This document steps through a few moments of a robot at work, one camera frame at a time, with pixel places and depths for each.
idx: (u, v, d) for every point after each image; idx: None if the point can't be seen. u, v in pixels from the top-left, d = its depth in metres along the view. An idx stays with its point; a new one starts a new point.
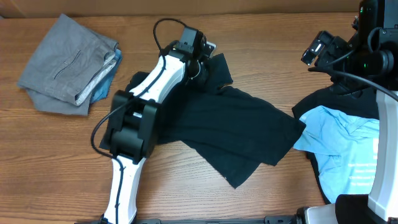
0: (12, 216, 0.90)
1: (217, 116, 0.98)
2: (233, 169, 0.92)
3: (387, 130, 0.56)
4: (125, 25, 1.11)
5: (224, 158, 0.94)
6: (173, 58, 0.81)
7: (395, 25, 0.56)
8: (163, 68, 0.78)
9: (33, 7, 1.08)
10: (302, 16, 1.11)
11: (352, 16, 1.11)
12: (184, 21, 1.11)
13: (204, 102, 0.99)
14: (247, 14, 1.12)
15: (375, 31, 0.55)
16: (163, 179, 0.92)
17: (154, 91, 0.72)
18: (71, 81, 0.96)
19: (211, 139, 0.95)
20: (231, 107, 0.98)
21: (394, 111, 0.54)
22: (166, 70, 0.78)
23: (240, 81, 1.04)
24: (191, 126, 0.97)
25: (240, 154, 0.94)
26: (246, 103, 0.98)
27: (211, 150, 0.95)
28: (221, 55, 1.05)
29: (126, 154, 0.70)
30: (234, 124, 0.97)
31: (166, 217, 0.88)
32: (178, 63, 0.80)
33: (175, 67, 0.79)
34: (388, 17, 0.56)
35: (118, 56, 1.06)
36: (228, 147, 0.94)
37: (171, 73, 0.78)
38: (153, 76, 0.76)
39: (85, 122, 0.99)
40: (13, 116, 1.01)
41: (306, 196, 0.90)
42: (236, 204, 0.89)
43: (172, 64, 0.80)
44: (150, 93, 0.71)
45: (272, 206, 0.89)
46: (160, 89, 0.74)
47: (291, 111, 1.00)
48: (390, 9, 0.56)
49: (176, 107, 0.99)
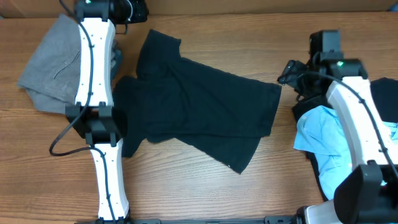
0: (12, 216, 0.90)
1: (205, 106, 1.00)
2: (234, 156, 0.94)
3: (339, 112, 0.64)
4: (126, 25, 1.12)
5: (222, 147, 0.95)
6: (92, 21, 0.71)
7: (331, 50, 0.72)
8: (92, 45, 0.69)
9: (33, 6, 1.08)
10: (302, 16, 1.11)
11: (352, 16, 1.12)
12: (184, 21, 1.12)
13: (190, 94, 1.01)
14: (247, 14, 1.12)
15: (317, 54, 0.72)
16: (163, 179, 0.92)
17: (97, 87, 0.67)
18: (71, 81, 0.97)
19: (207, 129, 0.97)
20: (217, 98, 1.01)
21: (335, 90, 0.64)
22: (95, 48, 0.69)
23: (241, 79, 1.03)
24: (185, 119, 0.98)
25: (237, 138, 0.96)
26: (237, 92, 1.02)
27: (208, 141, 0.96)
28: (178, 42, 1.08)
29: (102, 140, 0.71)
30: (228, 112, 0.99)
31: (166, 217, 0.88)
32: (102, 26, 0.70)
33: (102, 34, 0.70)
34: (325, 45, 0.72)
35: (118, 56, 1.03)
36: (224, 134, 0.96)
37: (102, 47, 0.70)
38: (87, 67, 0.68)
39: None
40: (13, 115, 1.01)
41: (306, 196, 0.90)
42: (236, 204, 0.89)
43: (97, 32, 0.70)
44: (96, 93, 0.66)
45: (273, 206, 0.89)
46: (104, 81, 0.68)
47: (291, 111, 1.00)
48: (327, 39, 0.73)
49: (167, 103, 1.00)
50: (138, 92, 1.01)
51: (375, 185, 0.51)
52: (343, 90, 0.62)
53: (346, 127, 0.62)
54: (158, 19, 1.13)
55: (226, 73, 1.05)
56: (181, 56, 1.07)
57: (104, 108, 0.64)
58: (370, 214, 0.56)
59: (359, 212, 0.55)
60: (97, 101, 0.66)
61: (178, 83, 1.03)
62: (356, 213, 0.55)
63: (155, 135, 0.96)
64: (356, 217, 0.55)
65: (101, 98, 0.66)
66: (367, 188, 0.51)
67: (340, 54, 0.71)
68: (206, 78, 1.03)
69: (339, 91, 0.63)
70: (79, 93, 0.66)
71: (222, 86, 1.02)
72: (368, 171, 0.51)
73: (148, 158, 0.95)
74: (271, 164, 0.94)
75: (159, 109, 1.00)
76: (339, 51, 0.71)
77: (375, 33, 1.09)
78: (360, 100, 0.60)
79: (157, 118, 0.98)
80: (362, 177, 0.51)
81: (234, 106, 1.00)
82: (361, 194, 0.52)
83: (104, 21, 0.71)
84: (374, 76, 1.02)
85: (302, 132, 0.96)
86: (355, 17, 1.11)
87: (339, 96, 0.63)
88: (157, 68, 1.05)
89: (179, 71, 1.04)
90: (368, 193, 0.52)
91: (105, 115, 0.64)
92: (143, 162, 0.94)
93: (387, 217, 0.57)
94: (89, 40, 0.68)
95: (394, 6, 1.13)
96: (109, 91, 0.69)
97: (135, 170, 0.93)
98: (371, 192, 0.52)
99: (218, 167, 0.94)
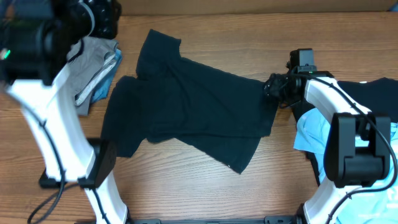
0: (12, 216, 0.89)
1: (206, 107, 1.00)
2: (234, 156, 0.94)
3: (318, 101, 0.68)
4: (126, 25, 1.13)
5: (222, 147, 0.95)
6: (27, 86, 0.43)
7: (306, 63, 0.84)
8: (43, 121, 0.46)
9: None
10: (302, 16, 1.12)
11: (352, 16, 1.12)
12: (184, 21, 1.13)
13: (191, 94, 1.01)
14: (247, 14, 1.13)
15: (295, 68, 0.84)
16: (163, 179, 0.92)
17: (69, 163, 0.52)
18: (71, 81, 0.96)
19: (207, 129, 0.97)
20: (217, 98, 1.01)
21: (311, 86, 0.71)
22: (48, 124, 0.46)
23: (240, 79, 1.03)
24: (185, 119, 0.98)
25: (237, 137, 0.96)
26: (237, 93, 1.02)
27: (208, 141, 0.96)
28: (178, 41, 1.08)
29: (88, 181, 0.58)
30: (227, 112, 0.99)
31: (166, 217, 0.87)
32: (46, 94, 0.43)
33: (53, 102, 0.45)
34: (301, 59, 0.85)
35: (118, 56, 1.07)
36: (224, 135, 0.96)
37: (58, 119, 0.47)
38: (45, 140, 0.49)
39: (85, 122, 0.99)
40: (13, 116, 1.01)
41: (307, 196, 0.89)
42: (236, 205, 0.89)
43: (40, 101, 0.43)
44: (69, 168, 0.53)
45: (272, 206, 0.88)
46: (75, 152, 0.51)
47: (290, 111, 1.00)
48: (303, 55, 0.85)
49: (167, 103, 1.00)
50: (139, 92, 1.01)
51: (351, 126, 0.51)
52: (315, 83, 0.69)
53: (324, 108, 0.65)
54: (159, 19, 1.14)
55: (226, 72, 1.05)
56: (181, 56, 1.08)
57: (86, 183, 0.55)
58: (359, 170, 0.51)
59: (345, 160, 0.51)
60: (74, 175, 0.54)
61: (178, 83, 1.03)
62: (342, 160, 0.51)
63: (155, 135, 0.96)
64: (342, 166, 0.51)
65: (78, 171, 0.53)
66: (344, 132, 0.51)
67: (314, 67, 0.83)
68: (206, 78, 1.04)
69: (311, 84, 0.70)
70: (48, 167, 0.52)
71: (222, 87, 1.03)
72: (341, 114, 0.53)
73: (148, 158, 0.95)
74: (271, 163, 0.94)
75: (159, 109, 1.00)
76: (313, 65, 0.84)
77: (375, 33, 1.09)
78: (328, 84, 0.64)
79: (157, 119, 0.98)
80: (337, 118, 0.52)
81: (234, 106, 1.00)
82: (339, 135, 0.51)
83: (50, 85, 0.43)
84: (374, 76, 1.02)
85: (301, 132, 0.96)
86: (354, 17, 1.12)
87: (313, 89, 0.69)
88: (157, 68, 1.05)
89: (179, 71, 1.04)
90: (346, 135, 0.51)
91: (87, 183, 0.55)
92: (143, 162, 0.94)
93: (377, 173, 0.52)
94: (35, 117, 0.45)
95: (394, 6, 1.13)
96: (82, 149, 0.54)
97: (134, 170, 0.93)
98: (350, 136, 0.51)
99: (218, 167, 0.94)
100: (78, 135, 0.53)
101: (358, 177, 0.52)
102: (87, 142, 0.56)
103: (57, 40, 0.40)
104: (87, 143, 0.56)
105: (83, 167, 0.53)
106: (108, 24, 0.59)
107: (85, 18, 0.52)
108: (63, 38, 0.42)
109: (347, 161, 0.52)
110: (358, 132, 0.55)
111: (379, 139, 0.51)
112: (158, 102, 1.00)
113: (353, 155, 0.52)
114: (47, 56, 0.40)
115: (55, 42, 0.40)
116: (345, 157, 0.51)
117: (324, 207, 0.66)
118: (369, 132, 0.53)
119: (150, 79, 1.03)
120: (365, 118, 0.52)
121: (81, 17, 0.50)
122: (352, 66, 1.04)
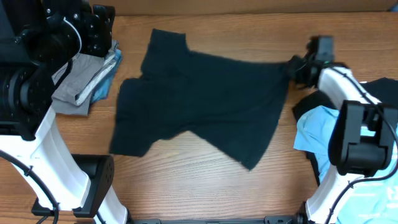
0: (12, 216, 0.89)
1: (214, 104, 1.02)
2: (245, 152, 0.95)
3: (330, 89, 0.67)
4: (126, 25, 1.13)
5: (234, 144, 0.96)
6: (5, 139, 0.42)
7: (324, 52, 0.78)
8: (29, 167, 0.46)
9: None
10: (302, 16, 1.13)
11: (352, 15, 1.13)
12: (184, 21, 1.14)
13: (199, 93, 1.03)
14: (247, 14, 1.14)
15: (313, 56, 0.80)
16: (163, 179, 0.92)
17: (61, 198, 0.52)
18: (71, 81, 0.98)
19: (217, 126, 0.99)
20: (217, 98, 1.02)
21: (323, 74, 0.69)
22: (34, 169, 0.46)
23: (247, 76, 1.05)
24: (194, 117, 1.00)
25: (248, 133, 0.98)
26: (244, 89, 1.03)
27: (219, 137, 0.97)
28: (183, 38, 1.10)
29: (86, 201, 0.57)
30: (236, 109, 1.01)
31: (166, 217, 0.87)
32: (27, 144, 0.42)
33: (37, 152, 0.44)
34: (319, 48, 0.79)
35: (118, 56, 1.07)
36: (234, 131, 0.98)
37: (45, 165, 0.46)
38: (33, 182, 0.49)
39: (85, 122, 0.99)
40: None
41: (308, 196, 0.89)
42: (236, 205, 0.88)
43: (21, 150, 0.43)
44: (63, 203, 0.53)
45: (273, 206, 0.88)
46: (66, 190, 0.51)
47: (289, 112, 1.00)
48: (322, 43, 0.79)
49: (175, 101, 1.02)
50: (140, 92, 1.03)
51: (360, 113, 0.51)
52: (329, 71, 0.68)
53: (337, 98, 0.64)
54: (159, 20, 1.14)
55: (232, 70, 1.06)
56: (186, 53, 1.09)
57: (80, 214, 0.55)
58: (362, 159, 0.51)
59: (349, 147, 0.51)
60: (69, 208, 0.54)
61: (185, 82, 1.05)
62: (346, 146, 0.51)
63: (167, 133, 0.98)
64: (346, 152, 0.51)
65: (71, 205, 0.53)
66: (352, 119, 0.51)
67: (333, 56, 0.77)
68: None
69: (324, 73, 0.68)
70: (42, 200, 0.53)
71: (221, 88, 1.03)
72: (350, 102, 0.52)
73: (148, 158, 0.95)
74: (272, 163, 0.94)
75: (168, 106, 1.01)
76: (332, 55, 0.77)
77: (374, 33, 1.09)
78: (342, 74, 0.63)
79: (166, 117, 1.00)
80: (346, 104, 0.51)
81: (242, 104, 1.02)
82: (347, 122, 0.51)
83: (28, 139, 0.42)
84: (375, 76, 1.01)
85: (302, 132, 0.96)
86: (354, 17, 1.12)
87: (326, 78, 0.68)
88: (160, 68, 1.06)
89: (185, 70, 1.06)
90: (353, 122, 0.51)
91: (81, 213, 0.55)
92: (143, 162, 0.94)
93: (378, 163, 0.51)
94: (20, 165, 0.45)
95: (394, 6, 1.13)
96: (74, 180, 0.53)
97: (134, 170, 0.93)
98: (356, 124, 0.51)
99: (218, 167, 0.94)
100: (69, 168, 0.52)
101: (360, 163, 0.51)
102: (81, 171, 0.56)
103: (32, 90, 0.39)
104: (81, 172, 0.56)
105: (77, 201, 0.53)
106: (98, 41, 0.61)
107: (71, 39, 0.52)
108: (41, 83, 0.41)
109: (350, 148, 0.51)
110: (365, 122, 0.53)
111: (385, 129, 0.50)
112: (166, 100, 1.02)
113: (356, 144, 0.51)
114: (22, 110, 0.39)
115: (30, 93, 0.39)
116: (349, 144, 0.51)
117: (325, 200, 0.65)
118: (376, 123, 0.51)
119: (151, 80, 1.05)
120: (375, 108, 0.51)
121: (63, 40, 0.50)
122: (352, 65, 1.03)
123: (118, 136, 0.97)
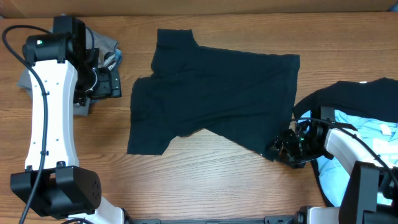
0: (12, 216, 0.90)
1: (226, 98, 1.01)
2: (264, 144, 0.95)
3: (339, 152, 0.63)
4: (125, 25, 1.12)
5: (252, 137, 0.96)
6: None
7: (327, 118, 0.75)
8: None
9: (32, 7, 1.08)
10: (302, 15, 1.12)
11: (352, 16, 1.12)
12: (184, 21, 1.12)
13: (209, 88, 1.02)
14: (247, 14, 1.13)
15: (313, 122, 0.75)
16: (164, 179, 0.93)
17: None
18: None
19: (230, 119, 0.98)
20: (218, 98, 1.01)
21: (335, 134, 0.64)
22: (50, 96, 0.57)
23: (259, 68, 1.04)
24: (208, 111, 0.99)
25: (265, 125, 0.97)
26: (255, 82, 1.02)
27: (236, 132, 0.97)
28: (189, 31, 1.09)
29: (76, 213, 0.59)
30: (249, 102, 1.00)
31: (166, 217, 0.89)
32: (61, 68, 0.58)
33: None
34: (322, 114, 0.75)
35: (118, 56, 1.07)
36: (250, 125, 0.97)
37: None
38: (41, 126, 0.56)
39: (85, 122, 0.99)
40: (13, 116, 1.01)
41: (307, 196, 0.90)
42: (236, 204, 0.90)
43: (51, 75, 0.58)
44: (52, 152, 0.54)
45: (272, 206, 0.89)
46: None
47: (291, 112, 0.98)
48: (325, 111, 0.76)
49: (187, 96, 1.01)
50: (141, 89, 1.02)
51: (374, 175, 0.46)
52: (339, 132, 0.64)
53: (345, 159, 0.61)
54: (158, 19, 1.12)
55: (241, 62, 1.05)
56: (195, 47, 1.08)
57: None
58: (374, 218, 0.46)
59: (364, 214, 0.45)
60: (55, 162, 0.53)
61: (194, 77, 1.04)
62: (360, 213, 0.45)
63: (183, 129, 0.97)
64: (361, 221, 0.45)
65: (58, 157, 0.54)
66: (365, 180, 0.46)
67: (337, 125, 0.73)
68: (206, 78, 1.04)
69: (334, 133, 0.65)
70: (30, 155, 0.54)
71: (221, 88, 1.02)
72: (364, 164, 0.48)
73: (147, 158, 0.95)
74: (271, 163, 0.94)
75: (181, 100, 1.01)
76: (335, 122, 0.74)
77: (374, 34, 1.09)
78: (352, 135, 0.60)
79: (179, 113, 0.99)
80: (359, 165, 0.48)
81: (257, 96, 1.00)
82: (360, 184, 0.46)
83: (61, 61, 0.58)
84: (374, 76, 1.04)
85: None
86: (355, 17, 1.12)
87: (336, 139, 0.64)
88: (162, 65, 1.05)
89: (194, 65, 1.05)
90: (368, 185, 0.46)
91: (64, 181, 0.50)
92: (143, 162, 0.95)
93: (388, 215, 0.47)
94: (41, 87, 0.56)
95: (394, 6, 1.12)
96: None
97: (134, 170, 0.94)
98: (372, 188, 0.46)
99: (219, 167, 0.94)
100: None
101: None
102: None
103: None
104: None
105: None
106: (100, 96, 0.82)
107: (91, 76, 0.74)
108: None
109: (365, 216, 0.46)
110: (381, 188, 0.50)
111: None
112: (178, 95, 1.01)
113: (374, 210, 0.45)
114: (69, 55, 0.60)
115: None
116: (364, 211, 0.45)
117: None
118: (393, 190, 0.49)
119: (156, 78, 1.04)
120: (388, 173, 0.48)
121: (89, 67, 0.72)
122: (352, 66, 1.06)
123: (135, 135, 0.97)
